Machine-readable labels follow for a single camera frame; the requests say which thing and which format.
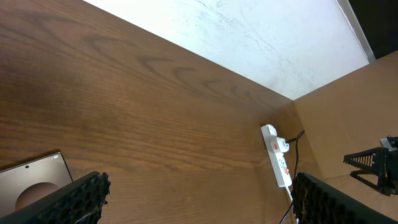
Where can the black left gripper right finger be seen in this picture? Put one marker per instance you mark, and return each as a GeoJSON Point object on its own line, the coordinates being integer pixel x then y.
{"type": "Point", "coordinates": [314, 201]}

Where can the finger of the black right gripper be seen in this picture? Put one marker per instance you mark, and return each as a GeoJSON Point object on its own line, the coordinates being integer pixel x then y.
{"type": "Point", "coordinates": [368, 158]}
{"type": "Point", "coordinates": [382, 185]}

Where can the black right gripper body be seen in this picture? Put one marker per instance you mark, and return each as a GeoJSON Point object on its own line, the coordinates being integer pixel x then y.
{"type": "Point", "coordinates": [391, 172]}

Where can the brown cardboard box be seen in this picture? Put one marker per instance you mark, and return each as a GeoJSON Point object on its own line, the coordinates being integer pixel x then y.
{"type": "Point", "coordinates": [351, 114]}

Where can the grey Galaxy smartphone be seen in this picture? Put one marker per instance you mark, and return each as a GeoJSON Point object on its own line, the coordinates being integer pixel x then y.
{"type": "Point", "coordinates": [27, 183]}

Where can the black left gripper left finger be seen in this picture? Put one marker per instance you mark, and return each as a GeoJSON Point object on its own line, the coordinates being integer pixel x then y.
{"type": "Point", "coordinates": [79, 202]}

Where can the white power strip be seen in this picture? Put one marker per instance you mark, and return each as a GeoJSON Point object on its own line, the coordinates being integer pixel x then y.
{"type": "Point", "coordinates": [278, 162]}

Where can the white USB charger adapter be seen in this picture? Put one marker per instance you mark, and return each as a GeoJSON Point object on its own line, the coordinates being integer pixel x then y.
{"type": "Point", "coordinates": [279, 145]}

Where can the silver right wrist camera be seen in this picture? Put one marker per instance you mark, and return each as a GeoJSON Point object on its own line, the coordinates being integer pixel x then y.
{"type": "Point", "coordinates": [390, 143]}

